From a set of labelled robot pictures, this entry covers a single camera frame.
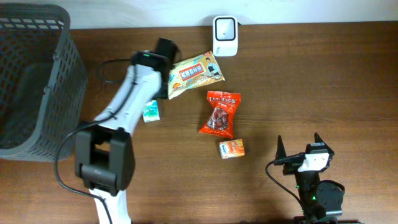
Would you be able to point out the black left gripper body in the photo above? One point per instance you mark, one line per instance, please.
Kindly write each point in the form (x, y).
(162, 91)

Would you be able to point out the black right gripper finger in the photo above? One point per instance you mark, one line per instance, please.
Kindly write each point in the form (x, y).
(317, 138)
(280, 153)

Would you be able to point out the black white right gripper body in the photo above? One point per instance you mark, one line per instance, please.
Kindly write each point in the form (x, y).
(292, 168)

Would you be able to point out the beige wet wipes pack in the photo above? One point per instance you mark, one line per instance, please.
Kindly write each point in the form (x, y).
(193, 73)

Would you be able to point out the teal tissue pack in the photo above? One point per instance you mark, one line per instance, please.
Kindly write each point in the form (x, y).
(151, 111)

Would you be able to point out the red snack bag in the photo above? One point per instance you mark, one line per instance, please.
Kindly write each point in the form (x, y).
(224, 105)

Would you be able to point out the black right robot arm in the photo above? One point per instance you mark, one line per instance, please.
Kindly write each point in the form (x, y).
(320, 200)

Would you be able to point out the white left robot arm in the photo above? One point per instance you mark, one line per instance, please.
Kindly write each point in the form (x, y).
(104, 158)

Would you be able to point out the white barcode scanner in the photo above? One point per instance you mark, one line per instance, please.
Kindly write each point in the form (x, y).
(225, 36)

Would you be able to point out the orange tissue pack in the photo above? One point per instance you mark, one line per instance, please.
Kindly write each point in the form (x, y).
(231, 149)

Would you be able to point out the grey plastic mesh basket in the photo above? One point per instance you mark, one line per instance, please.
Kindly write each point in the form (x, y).
(43, 81)

